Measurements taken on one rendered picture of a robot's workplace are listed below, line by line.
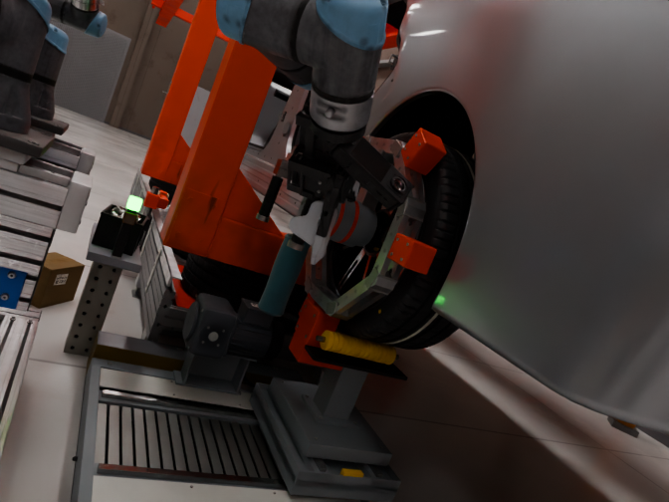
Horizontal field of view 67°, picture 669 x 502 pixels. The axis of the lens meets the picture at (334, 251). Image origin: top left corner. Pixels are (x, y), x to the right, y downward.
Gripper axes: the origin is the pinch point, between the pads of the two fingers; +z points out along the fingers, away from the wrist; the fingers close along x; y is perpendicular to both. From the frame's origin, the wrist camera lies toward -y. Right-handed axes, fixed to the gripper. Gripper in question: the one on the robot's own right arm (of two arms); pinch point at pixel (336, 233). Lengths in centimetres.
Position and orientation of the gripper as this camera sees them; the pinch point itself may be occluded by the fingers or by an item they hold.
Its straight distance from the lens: 77.5
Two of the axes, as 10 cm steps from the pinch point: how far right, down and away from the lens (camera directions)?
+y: -9.2, -3.5, 1.7
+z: -1.1, 6.6, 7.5
